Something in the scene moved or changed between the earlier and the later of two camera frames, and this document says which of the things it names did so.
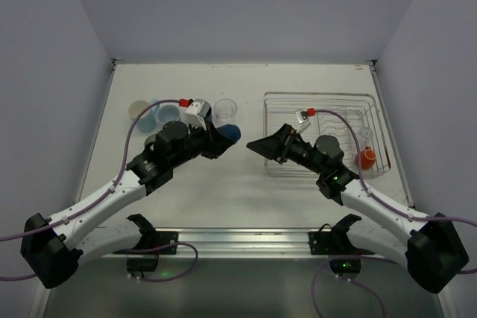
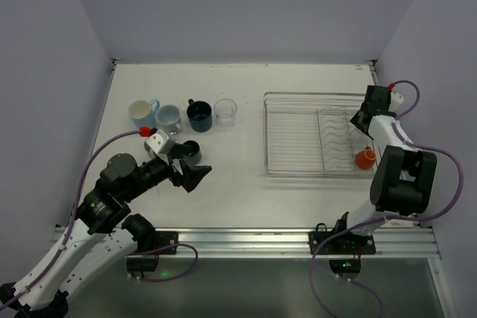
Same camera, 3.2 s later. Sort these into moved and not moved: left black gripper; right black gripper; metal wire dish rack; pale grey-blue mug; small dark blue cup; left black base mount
Moved: small dark blue cup; left black gripper; right black gripper
Not moved: left black base mount; pale grey-blue mug; metal wire dish rack
